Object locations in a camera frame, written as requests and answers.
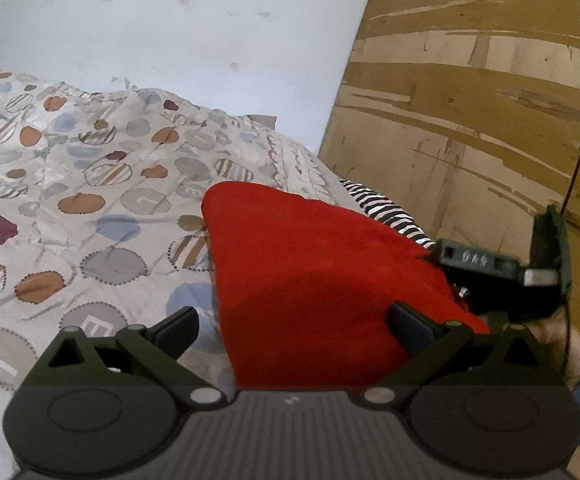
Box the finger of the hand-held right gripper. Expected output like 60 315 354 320
431 239 531 282

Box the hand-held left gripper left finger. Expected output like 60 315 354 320
44 305 227 407

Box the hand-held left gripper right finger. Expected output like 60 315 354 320
363 301 546 406

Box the red shirt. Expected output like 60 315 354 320
201 182 493 391

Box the zebra striped pillow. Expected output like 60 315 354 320
339 179 471 306

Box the circle patterned quilt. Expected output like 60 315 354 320
0 67 291 480

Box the plywood board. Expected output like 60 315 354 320
317 0 580 321

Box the olive pillow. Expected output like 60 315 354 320
246 114 279 132

